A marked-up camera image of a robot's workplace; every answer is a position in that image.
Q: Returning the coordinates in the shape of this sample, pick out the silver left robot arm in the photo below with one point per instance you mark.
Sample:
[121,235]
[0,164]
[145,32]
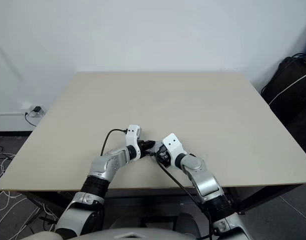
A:
[110,162]

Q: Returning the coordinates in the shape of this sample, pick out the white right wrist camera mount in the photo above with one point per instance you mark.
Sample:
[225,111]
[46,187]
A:
[172,143]

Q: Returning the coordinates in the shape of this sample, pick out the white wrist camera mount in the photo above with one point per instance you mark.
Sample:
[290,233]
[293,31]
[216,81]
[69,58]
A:
[172,143]
[132,135]

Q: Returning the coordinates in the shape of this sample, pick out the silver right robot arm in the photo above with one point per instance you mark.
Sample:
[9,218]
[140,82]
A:
[205,180]

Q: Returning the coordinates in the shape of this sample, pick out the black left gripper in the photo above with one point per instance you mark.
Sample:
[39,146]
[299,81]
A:
[142,150]

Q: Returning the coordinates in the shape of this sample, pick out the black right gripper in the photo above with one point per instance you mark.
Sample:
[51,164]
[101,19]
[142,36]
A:
[164,158]

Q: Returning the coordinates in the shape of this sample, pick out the black power adapter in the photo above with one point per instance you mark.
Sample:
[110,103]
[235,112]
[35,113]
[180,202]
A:
[38,109]

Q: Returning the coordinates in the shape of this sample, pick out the silver robot torso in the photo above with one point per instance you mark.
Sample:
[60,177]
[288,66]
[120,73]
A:
[132,232]

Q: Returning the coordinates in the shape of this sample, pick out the black bag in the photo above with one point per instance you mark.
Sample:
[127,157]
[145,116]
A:
[292,105]

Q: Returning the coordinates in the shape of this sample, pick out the white power strip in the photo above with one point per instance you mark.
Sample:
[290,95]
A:
[33,113]

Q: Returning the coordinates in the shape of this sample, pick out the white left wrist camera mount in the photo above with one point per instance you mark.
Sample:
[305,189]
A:
[132,135]

